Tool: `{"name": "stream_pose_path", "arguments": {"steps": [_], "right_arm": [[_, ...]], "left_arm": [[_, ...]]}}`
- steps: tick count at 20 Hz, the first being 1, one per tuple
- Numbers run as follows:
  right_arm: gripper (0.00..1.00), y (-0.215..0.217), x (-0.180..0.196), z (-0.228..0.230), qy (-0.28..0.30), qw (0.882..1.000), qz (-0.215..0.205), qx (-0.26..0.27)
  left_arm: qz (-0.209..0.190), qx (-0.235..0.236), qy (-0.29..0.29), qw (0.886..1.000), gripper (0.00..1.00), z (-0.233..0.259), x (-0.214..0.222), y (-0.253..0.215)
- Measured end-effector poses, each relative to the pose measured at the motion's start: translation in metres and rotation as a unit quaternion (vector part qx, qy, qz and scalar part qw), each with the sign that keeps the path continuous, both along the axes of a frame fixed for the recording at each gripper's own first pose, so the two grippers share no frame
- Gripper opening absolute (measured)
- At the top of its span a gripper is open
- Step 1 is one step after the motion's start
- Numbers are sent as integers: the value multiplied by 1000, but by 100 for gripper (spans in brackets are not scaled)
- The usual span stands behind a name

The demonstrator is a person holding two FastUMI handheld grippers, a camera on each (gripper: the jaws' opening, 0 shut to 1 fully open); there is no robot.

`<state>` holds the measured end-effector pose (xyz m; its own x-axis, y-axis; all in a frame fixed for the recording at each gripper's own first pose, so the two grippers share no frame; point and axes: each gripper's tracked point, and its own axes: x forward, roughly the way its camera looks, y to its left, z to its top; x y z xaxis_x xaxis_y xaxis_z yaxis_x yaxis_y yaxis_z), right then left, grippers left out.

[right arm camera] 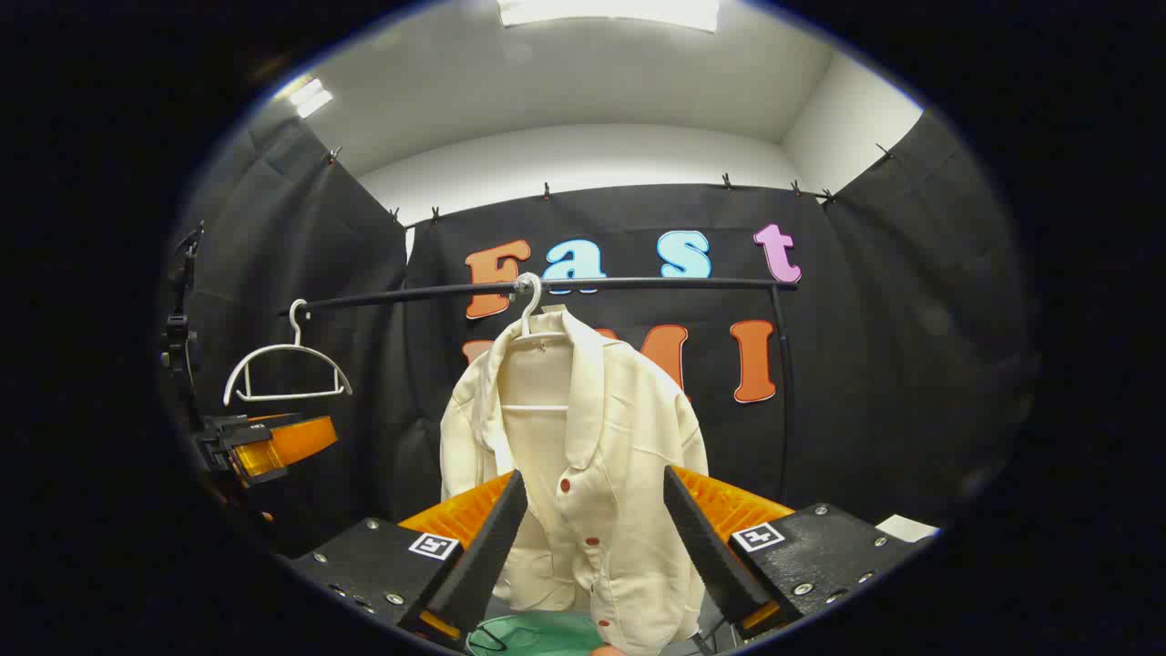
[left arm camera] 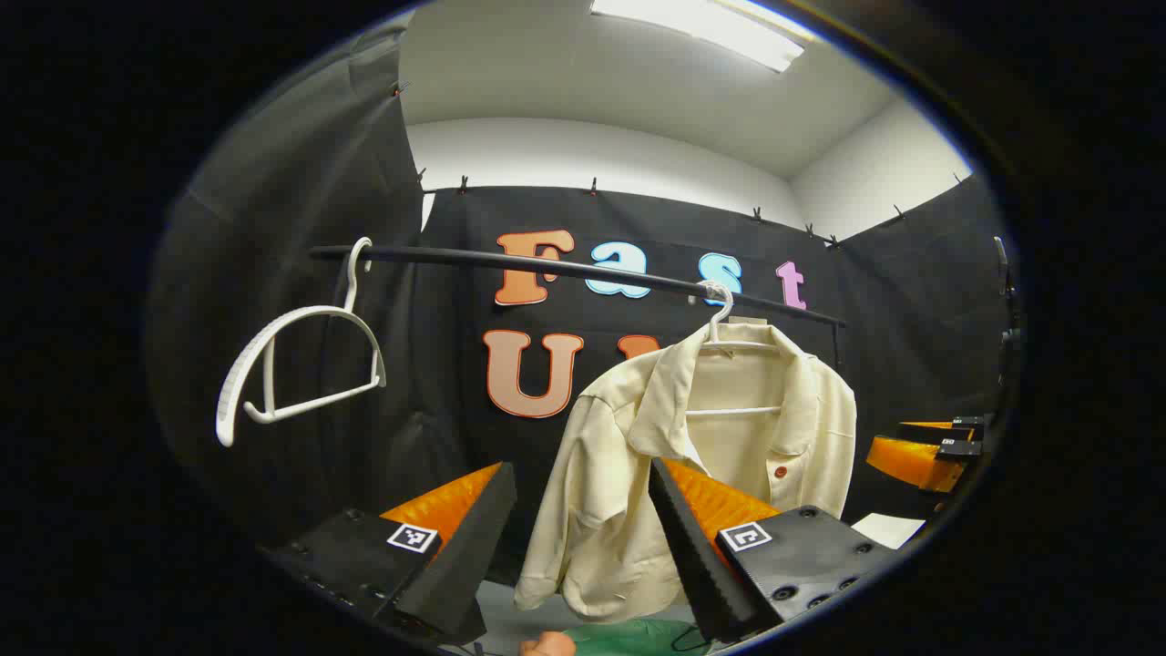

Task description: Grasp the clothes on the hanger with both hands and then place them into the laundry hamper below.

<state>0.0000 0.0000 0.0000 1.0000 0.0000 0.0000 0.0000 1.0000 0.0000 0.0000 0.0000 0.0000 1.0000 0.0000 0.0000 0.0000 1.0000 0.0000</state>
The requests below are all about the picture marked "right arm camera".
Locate row of black backdrop clips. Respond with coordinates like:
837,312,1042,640
323,141,898,224

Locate large ceiling light panel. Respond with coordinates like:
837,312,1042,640
496,0,721,33

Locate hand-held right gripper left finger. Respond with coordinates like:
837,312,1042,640
290,469,529,652

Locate white plastic hanger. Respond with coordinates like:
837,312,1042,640
501,272,573,411
223,299,354,406

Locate small ceiling light panel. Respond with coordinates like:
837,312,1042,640
287,77,333,119

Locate green laundry hamper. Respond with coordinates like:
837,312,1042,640
466,610,607,656

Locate black backdrop cloth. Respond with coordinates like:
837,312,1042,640
159,109,1039,557

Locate cream button jacket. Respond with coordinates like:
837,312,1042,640
439,305,710,655

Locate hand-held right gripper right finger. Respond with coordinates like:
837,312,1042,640
663,465,935,643

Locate white flat board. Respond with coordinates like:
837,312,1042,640
874,513,941,545

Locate black clothes rack rail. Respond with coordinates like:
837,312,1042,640
278,276,801,502

